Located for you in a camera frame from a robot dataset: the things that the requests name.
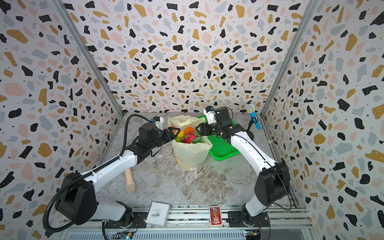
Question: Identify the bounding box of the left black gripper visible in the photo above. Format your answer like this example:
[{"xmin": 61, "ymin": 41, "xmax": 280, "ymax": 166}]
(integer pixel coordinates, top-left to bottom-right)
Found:
[{"xmin": 148, "ymin": 127, "xmax": 180, "ymax": 151}]

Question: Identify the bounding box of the orange toy fruit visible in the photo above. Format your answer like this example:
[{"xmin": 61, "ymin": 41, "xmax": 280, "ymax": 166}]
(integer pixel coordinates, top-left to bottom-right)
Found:
[{"xmin": 184, "ymin": 127, "xmax": 195, "ymax": 135}]

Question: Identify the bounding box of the red dragon fruit toy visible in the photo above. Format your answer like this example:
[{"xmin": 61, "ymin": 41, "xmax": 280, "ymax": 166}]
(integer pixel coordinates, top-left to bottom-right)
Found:
[{"xmin": 183, "ymin": 133, "xmax": 201, "ymax": 144}]

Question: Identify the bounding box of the cream plastic bag orange print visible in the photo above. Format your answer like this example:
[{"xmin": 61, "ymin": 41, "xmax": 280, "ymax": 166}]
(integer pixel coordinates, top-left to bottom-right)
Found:
[{"xmin": 168, "ymin": 115, "xmax": 213, "ymax": 171}]

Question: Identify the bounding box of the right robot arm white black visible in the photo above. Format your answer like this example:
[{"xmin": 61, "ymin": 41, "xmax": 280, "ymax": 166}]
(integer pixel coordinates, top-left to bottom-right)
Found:
[{"xmin": 197, "ymin": 106, "xmax": 290, "ymax": 226}]

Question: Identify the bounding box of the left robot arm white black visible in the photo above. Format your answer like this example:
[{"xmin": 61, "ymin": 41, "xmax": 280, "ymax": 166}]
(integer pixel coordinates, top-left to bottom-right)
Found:
[{"xmin": 54, "ymin": 123, "xmax": 181, "ymax": 227}]

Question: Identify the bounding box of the clear round perforated disc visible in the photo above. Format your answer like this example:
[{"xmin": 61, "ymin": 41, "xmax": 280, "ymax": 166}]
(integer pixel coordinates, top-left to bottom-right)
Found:
[{"xmin": 163, "ymin": 148, "xmax": 173, "ymax": 157}]

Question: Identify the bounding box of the green plastic basket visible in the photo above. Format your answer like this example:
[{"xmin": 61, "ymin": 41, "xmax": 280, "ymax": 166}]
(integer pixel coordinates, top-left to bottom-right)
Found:
[{"xmin": 197, "ymin": 114, "xmax": 241, "ymax": 161}]

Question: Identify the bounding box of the yellow toy fruit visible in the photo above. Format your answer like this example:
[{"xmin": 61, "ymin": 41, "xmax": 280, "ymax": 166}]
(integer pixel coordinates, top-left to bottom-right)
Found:
[{"xmin": 175, "ymin": 130, "xmax": 185, "ymax": 143}]

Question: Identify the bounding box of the blue toy microphone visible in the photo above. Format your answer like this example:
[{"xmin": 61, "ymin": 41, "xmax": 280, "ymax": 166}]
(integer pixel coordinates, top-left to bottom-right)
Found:
[{"xmin": 246, "ymin": 104, "xmax": 261, "ymax": 131}]

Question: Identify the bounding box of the wooden rolling pin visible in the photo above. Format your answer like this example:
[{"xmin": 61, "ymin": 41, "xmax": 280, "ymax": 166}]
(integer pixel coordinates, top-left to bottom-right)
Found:
[{"xmin": 125, "ymin": 168, "xmax": 136, "ymax": 193}]

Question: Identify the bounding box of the white cardboard box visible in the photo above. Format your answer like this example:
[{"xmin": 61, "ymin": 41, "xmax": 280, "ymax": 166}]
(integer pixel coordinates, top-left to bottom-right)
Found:
[{"xmin": 146, "ymin": 202, "xmax": 171, "ymax": 228}]

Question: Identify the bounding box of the red card pack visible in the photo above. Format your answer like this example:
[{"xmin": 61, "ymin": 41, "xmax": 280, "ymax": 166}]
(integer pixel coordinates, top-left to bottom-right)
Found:
[{"xmin": 209, "ymin": 206, "xmax": 223, "ymax": 227}]

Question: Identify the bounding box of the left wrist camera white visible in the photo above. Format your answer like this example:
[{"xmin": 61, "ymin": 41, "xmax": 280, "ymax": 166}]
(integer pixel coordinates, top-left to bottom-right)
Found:
[{"xmin": 151, "ymin": 116, "xmax": 164, "ymax": 130}]

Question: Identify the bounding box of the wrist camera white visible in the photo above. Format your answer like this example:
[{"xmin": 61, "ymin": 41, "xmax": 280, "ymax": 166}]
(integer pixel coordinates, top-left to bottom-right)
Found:
[
  {"xmin": 203, "ymin": 106, "xmax": 217, "ymax": 125},
  {"xmin": 151, "ymin": 116, "xmax": 164, "ymax": 130}
]

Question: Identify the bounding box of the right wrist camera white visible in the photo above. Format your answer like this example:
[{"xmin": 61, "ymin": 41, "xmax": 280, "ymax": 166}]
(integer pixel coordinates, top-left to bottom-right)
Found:
[{"xmin": 203, "ymin": 106, "xmax": 217, "ymax": 125}]

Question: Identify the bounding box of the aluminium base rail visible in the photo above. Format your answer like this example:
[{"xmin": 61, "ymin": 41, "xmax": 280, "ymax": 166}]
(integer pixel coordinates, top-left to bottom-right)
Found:
[{"xmin": 58, "ymin": 204, "xmax": 319, "ymax": 240}]

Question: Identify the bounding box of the black corrugated cable hose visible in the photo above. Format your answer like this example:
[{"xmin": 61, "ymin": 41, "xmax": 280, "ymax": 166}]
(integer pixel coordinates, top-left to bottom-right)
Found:
[{"xmin": 42, "ymin": 113, "xmax": 154, "ymax": 234}]

